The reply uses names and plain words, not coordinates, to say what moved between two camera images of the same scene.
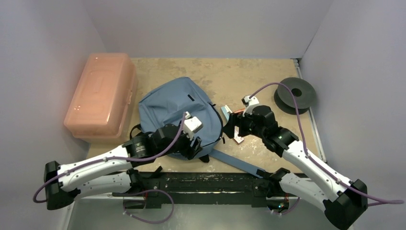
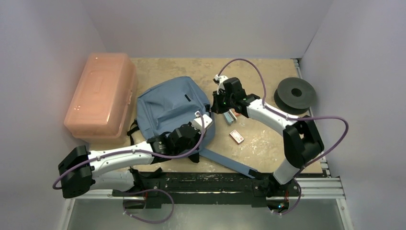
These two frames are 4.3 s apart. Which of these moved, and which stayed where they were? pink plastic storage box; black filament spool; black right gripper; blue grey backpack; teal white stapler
Moved: blue grey backpack; black right gripper
Stayed: black filament spool; pink plastic storage box; teal white stapler
